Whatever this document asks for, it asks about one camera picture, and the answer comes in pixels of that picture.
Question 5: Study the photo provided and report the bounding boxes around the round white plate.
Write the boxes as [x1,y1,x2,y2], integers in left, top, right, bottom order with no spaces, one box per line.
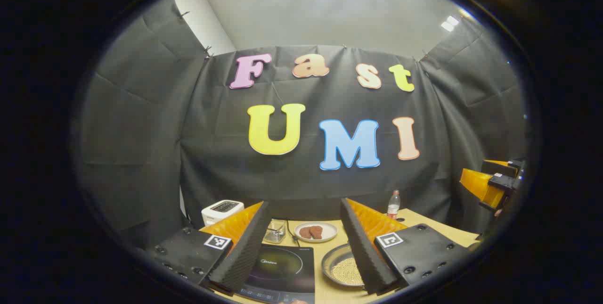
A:
[294,222,338,243]

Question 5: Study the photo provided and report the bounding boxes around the black induction cooktop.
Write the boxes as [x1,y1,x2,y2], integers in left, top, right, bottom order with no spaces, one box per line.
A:
[236,244,315,304]

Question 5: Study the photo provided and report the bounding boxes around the white toaster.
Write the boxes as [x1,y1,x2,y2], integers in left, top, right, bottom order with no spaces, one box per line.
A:
[201,200,244,227]

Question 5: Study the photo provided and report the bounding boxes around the small wire basket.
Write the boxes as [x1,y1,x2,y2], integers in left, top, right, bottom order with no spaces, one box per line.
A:
[264,219,286,244]

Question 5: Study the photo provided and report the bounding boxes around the plastic water bottle red label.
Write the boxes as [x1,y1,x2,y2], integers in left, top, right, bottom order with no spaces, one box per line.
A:
[387,190,401,220]

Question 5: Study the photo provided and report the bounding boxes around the steel pot with black handle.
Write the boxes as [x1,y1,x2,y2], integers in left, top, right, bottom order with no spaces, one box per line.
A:
[322,243,366,288]

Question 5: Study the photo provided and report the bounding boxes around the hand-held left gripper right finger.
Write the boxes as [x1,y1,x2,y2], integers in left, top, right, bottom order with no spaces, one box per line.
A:
[340,197,472,296]

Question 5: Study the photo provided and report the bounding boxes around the pile of yellow soybeans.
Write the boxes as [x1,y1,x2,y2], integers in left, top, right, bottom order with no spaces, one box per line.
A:
[331,257,364,286]

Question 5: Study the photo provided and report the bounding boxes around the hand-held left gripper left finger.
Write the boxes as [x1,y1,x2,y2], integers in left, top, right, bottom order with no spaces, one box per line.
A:
[146,200,273,295]

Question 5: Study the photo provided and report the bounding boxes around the black backdrop cloth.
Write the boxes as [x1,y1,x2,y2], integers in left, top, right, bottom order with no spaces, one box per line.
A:
[71,0,528,248]

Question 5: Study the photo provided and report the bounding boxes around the black power cable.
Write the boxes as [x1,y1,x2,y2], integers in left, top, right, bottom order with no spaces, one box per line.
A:
[285,220,302,247]

